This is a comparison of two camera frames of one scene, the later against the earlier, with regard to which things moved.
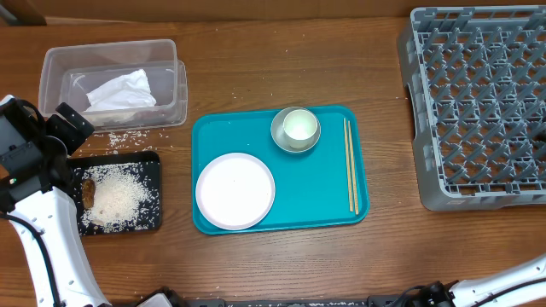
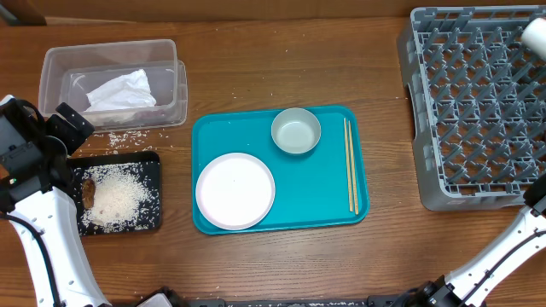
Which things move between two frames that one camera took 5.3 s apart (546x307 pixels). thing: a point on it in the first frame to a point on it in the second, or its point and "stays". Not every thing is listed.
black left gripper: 72,138 stays
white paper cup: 300,128 to 534,37
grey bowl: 278,133 stays
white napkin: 129,90 stays
